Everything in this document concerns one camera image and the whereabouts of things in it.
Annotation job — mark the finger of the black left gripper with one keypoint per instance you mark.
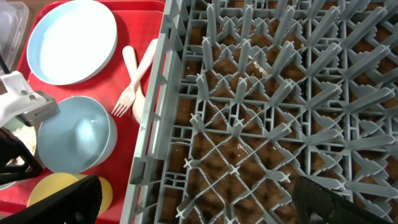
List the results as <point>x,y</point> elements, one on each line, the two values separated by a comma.
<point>11,148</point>

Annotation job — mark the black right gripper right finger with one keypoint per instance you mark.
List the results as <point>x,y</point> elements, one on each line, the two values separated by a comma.
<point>317,204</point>

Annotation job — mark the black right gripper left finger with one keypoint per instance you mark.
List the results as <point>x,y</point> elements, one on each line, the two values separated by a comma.
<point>78,203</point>

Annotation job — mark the green bowl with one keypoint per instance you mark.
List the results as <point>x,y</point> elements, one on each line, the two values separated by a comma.
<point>11,126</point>

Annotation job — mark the yellow cup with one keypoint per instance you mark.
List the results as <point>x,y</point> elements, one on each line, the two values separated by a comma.
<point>60,180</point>

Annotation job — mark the rice and food waste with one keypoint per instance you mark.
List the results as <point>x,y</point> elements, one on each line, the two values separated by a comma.
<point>27,135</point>

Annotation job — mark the grey dishwasher rack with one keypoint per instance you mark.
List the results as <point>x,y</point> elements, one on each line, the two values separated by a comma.
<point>245,97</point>

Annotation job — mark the light blue bowl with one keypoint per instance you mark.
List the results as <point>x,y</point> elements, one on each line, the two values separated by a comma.
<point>81,136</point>

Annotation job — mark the pink plastic fork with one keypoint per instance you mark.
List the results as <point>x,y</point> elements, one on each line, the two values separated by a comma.
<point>121,108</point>

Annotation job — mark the white plastic spoon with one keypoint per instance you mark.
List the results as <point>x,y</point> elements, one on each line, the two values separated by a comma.
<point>135,96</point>

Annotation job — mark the light blue plate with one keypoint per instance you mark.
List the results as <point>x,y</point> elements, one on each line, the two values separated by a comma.
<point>72,43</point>

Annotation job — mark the clear plastic bin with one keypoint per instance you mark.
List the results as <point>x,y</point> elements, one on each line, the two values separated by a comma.
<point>13,18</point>

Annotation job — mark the red serving tray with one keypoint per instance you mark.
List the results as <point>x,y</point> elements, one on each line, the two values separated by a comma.
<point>138,23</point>

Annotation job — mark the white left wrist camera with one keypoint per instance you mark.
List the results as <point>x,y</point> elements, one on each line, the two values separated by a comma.
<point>22,102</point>

